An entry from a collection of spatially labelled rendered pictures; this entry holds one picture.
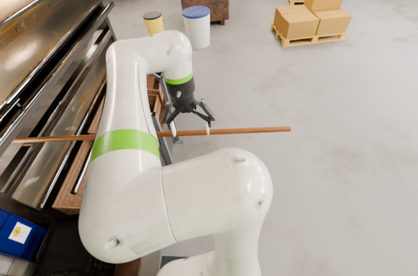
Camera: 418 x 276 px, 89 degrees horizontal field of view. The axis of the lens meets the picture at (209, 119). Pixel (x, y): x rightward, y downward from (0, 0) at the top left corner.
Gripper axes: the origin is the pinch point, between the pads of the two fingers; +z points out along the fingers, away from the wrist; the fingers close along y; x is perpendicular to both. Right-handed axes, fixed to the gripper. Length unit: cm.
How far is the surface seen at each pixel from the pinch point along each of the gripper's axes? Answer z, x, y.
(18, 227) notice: 44, -20, -94
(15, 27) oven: -27, 60, -98
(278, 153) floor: 144, 91, 73
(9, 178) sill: 25, -2, -97
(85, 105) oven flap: 42, 73, -99
